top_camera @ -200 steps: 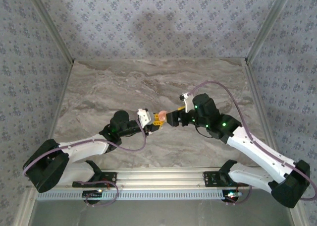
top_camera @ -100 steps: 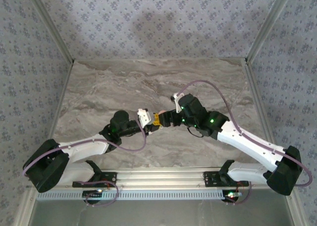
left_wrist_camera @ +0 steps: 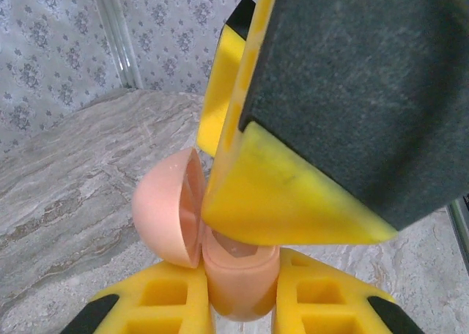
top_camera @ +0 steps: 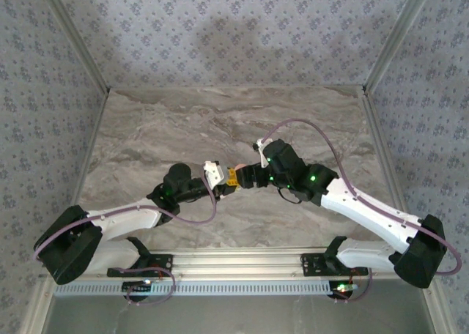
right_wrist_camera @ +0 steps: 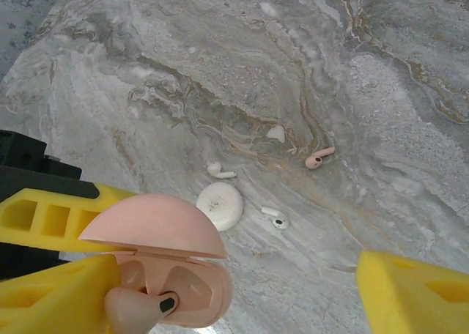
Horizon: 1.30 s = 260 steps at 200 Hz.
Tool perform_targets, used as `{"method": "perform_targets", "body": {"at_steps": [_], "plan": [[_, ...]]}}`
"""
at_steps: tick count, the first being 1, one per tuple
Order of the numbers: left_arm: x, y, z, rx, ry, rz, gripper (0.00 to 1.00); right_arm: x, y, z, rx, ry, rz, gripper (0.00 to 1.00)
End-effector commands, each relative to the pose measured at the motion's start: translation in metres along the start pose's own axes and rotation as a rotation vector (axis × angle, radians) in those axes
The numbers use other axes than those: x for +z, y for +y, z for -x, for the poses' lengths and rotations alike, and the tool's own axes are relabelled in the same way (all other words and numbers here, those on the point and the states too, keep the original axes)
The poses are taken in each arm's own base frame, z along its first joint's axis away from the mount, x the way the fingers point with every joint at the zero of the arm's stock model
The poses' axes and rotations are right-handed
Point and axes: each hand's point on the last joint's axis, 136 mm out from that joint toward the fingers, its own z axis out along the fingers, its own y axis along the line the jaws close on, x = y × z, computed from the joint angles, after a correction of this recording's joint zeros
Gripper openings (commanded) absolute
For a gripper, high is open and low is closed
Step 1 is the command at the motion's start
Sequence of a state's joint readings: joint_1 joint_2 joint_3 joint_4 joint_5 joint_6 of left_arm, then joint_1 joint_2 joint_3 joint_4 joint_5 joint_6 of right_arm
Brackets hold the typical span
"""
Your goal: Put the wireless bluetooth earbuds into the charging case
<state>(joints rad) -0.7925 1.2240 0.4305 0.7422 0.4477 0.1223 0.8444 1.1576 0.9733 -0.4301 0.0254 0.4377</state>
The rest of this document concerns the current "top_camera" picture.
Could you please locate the grey metal shelf panel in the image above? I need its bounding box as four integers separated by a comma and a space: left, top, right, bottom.
43, 295, 439, 334

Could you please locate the short aluminium frame strut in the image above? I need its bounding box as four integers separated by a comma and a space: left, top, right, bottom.
20, 282, 56, 334
421, 282, 457, 334

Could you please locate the aluminium mounting rail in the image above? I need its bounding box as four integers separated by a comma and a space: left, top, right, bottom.
87, 246, 396, 281

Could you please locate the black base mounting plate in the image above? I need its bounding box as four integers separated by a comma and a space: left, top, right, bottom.
107, 252, 174, 278
300, 252, 369, 277

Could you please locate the black controller board with LED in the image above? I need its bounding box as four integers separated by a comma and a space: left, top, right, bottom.
122, 281, 154, 303
328, 281, 359, 300

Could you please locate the aluminium table side rail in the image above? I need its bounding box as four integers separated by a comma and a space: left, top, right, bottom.
361, 88, 407, 218
71, 88, 111, 212

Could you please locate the grey slotted cable duct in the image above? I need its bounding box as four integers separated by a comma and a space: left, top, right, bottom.
53, 279, 335, 297

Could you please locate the aluminium frame post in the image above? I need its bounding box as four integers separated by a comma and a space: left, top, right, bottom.
363, 0, 440, 93
35, 0, 111, 93

